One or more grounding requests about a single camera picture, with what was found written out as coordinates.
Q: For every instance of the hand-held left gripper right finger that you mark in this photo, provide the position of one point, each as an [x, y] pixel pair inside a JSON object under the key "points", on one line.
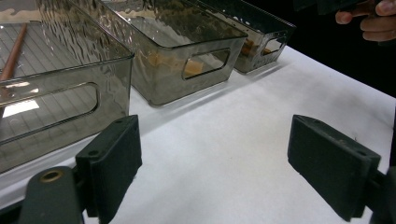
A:
{"points": [[330, 165]]}

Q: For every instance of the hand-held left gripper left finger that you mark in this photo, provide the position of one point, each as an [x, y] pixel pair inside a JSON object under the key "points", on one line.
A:
{"points": [[112, 165]]}

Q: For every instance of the smoky clear plastic bin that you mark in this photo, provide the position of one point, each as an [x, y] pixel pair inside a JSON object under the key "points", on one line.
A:
{"points": [[62, 124], [162, 84], [249, 63]]}

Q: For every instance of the brown wooden chopstick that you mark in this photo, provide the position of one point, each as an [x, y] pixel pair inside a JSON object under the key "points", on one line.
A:
{"points": [[14, 53]]}

